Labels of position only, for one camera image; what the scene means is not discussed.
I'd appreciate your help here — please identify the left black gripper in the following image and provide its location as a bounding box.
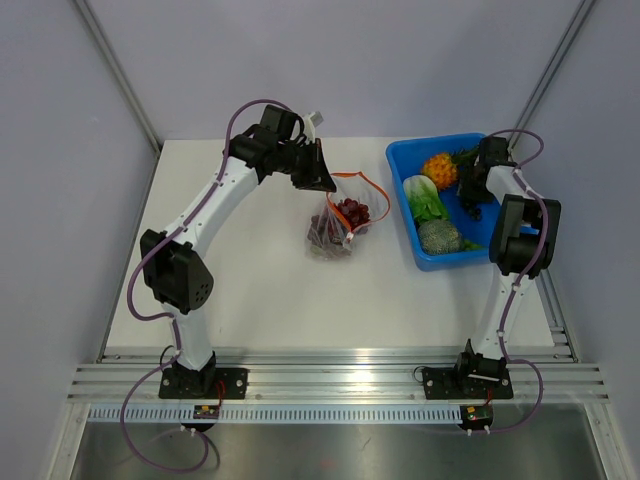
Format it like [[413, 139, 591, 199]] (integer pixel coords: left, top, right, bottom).
[[275, 137, 336, 192]]

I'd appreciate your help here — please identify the clear zip bag orange zipper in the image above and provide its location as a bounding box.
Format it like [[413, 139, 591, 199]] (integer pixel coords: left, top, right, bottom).
[[306, 171, 391, 260]]

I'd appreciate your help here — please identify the blue black grape bunch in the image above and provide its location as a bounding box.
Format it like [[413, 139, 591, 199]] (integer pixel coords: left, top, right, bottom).
[[459, 199, 483, 222]]

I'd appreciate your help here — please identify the dark purple grape bunch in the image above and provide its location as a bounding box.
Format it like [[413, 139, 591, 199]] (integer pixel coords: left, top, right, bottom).
[[306, 212, 351, 260]]

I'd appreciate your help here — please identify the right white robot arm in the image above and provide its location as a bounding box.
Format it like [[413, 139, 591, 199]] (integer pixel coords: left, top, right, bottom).
[[453, 129, 561, 398]]

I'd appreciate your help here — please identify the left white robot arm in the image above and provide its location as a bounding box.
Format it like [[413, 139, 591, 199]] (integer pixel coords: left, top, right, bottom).
[[133, 100, 337, 400]]

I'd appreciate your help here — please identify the orange toy pineapple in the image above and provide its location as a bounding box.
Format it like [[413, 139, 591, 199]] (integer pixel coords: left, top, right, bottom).
[[420, 146, 479, 191]]

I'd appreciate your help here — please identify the green cabbage toy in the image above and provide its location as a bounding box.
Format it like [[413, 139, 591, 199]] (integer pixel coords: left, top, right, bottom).
[[402, 175, 450, 225]]

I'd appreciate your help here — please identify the blue plastic bin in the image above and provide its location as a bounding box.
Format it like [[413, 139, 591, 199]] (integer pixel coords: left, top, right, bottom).
[[386, 133, 501, 272]]

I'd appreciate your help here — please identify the small green grape bunch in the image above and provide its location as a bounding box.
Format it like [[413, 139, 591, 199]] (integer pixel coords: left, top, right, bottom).
[[461, 239, 485, 252]]

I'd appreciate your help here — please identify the green cantaloupe melon toy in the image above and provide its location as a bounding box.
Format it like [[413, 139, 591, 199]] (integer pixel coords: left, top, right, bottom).
[[417, 219, 464, 256]]

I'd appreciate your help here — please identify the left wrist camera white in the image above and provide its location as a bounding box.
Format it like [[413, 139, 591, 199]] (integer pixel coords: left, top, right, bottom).
[[302, 111, 324, 143]]

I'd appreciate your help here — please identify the aluminium rail frame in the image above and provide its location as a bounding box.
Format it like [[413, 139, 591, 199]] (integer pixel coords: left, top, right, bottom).
[[67, 343, 610, 405]]

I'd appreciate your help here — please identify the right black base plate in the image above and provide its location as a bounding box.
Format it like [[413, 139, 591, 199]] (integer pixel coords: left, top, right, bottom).
[[414, 366, 514, 400]]

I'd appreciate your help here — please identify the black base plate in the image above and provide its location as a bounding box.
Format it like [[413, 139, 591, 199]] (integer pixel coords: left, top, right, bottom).
[[414, 366, 514, 400], [158, 365, 249, 400]]

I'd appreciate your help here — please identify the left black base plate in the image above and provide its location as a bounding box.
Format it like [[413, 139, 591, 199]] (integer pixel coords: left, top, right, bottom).
[[158, 365, 249, 400]]

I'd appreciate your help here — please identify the white slotted cable duct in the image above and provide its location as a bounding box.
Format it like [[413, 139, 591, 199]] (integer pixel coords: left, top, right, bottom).
[[87, 404, 462, 425]]

